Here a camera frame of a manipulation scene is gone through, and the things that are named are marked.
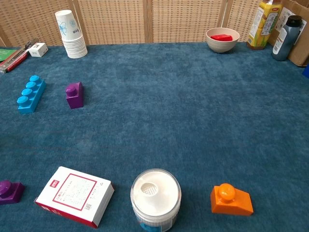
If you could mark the purple toy block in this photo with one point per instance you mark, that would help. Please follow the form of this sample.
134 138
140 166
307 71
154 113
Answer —
74 99

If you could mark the red block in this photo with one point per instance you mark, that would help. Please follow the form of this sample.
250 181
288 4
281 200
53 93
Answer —
220 37

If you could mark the orange toy block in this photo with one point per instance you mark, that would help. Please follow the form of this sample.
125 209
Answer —
231 203

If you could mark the stack of white paper cups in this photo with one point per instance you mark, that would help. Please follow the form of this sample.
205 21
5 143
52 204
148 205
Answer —
70 31

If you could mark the blue four-stud toy block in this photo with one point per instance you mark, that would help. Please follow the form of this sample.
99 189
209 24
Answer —
29 104

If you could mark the blue lego brick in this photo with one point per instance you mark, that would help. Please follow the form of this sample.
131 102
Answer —
306 72

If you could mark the blue carpet table cover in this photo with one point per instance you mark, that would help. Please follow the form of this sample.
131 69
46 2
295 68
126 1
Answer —
169 108

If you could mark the white lidded plastic jar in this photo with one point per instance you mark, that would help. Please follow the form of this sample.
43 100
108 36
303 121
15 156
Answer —
155 193

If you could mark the beige bowl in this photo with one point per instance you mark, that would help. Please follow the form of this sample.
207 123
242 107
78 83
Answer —
222 47

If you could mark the rattan folding screen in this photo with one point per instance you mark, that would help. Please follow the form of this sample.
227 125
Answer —
116 21

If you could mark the white and red medicine box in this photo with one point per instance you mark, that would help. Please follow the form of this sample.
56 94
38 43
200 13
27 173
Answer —
72 193

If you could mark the small white box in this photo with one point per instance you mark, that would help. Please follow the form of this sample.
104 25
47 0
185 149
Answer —
37 49

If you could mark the yellow tea bottle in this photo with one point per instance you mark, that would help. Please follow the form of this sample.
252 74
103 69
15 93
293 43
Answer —
262 29

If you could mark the dark grey bottle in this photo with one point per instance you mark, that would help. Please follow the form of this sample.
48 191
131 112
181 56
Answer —
282 46

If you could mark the green packet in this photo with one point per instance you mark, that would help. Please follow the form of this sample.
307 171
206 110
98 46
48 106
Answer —
4 54

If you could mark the brown cardboard box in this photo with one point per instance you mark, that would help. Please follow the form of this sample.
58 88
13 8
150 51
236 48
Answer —
301 48

